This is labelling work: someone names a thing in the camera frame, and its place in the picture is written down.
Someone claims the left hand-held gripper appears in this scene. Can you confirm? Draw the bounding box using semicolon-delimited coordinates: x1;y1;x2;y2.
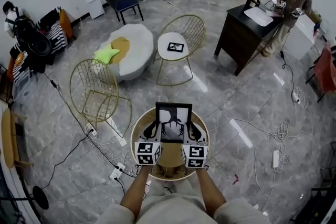
134;123;165;166

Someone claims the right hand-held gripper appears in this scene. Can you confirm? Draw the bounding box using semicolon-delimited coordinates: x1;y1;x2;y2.
182;123;209;168

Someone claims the black framed deer picture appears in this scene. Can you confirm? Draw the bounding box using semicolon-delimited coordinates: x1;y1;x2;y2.
155;102;193;144

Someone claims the person's left forearm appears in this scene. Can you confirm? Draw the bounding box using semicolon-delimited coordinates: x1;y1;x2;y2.
120;164;153;218

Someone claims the person's right forearm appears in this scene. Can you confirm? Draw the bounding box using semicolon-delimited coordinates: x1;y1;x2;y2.
195;167;227;215

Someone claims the round glass coffee table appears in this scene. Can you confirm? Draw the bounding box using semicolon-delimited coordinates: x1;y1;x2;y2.
130;106;210;182

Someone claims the person's grey shirt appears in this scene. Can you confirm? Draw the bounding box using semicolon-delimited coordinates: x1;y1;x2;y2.
96;191;271;224

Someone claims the white egg shaped ottoman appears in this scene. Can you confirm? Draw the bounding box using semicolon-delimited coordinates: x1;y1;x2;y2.
93;23;154;84

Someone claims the white round seat cushion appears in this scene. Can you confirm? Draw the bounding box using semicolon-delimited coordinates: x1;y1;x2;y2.
157;32;190;62

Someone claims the green star pillow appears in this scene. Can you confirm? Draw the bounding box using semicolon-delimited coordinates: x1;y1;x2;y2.
93;43;121;64

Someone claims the dark wooden washstand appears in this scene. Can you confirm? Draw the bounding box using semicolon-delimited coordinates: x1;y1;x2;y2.
214;4;283;77

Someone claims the dark chair with blue seat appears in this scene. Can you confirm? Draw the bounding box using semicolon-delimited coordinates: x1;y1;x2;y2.
98;0;144;26

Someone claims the white basin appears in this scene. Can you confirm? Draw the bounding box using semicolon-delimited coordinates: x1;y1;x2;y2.
243;6;274;27

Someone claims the black white striped sofa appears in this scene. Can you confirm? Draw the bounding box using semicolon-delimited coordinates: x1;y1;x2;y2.
7;7;77;82

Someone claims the clear plastic storage box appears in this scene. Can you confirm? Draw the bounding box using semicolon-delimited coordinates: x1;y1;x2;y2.
13;68;35;103

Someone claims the oval light wooden bench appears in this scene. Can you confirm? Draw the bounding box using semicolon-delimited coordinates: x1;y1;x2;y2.
1;107;35;169

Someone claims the orange folding chair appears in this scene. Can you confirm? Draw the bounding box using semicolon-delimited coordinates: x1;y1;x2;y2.
306;43;336;103

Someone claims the black metal rack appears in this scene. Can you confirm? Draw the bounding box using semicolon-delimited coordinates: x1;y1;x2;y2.
311;167;336;224

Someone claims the yellow round pillow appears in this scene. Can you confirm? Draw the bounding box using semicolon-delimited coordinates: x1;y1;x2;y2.
14;52;25;66

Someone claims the bare gold wire chair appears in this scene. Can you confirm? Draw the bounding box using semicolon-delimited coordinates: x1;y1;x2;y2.
69;58;133;140

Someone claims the white cable tangle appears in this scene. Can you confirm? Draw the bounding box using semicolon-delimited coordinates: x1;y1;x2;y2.
209;86;316;213

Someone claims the cushioned gold wire chair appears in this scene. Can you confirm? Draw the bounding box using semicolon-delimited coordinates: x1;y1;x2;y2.
153;14;206;87

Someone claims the long black cable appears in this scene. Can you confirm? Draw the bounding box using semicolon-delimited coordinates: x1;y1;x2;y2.
43;72;124;170

